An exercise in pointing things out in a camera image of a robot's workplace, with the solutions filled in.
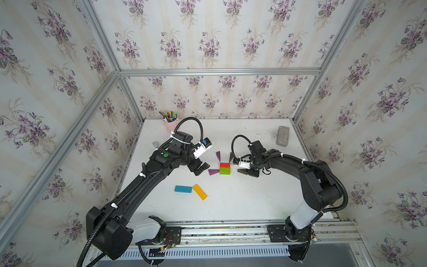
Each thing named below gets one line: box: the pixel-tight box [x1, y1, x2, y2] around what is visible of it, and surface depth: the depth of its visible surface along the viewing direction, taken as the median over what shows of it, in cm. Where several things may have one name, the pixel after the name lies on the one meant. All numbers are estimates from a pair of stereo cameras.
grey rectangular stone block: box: [275, 125, 290, 147], surface depth 109 cm
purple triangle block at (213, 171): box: [207, 169, 220, 176], surface depth 95 cm
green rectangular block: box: [219, 167, 231, 175], surface depth 95 cm
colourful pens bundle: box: [158, 110, 178, 123], surface depth 110 cm
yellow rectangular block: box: [192, 183, 208, 201], surface depth 88 cm
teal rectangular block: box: [174, 185, 193, 194], surface depth 88 cm
